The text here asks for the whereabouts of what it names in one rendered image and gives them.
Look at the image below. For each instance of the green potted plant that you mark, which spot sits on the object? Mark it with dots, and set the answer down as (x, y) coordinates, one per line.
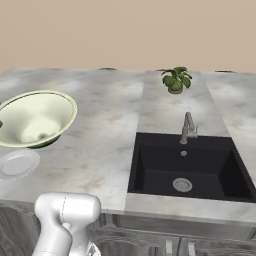
(176, 80)

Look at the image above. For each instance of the pale green bowl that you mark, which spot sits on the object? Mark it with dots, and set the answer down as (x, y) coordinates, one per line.
(36, 116)

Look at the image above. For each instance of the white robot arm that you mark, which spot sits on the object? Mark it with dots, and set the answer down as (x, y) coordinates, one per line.
(66, 213)

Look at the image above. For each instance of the white plate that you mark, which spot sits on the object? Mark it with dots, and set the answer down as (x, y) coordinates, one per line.
(16, 164)

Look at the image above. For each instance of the grey cupboard door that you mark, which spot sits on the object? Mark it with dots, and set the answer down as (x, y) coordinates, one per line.
(223, 248)
(133, 245)

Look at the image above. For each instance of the black sink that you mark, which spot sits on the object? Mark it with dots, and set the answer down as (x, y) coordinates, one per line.
(186, 166)

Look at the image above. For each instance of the grey metal tap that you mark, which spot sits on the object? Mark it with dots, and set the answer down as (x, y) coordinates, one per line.
(188, 128)

